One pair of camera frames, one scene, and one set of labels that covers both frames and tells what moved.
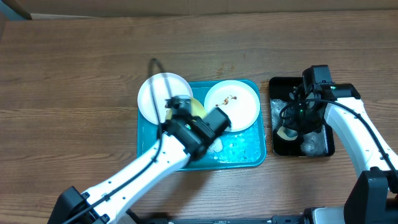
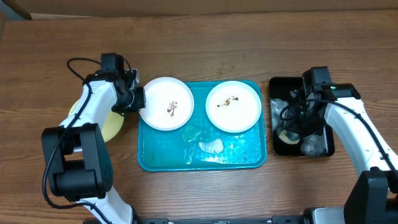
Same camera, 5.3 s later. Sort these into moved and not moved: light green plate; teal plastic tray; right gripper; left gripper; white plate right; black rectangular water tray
Moved: left gripper; light green plate
Not moved: teal plastic tray; right gripper; white plate right; black rectangular water tray
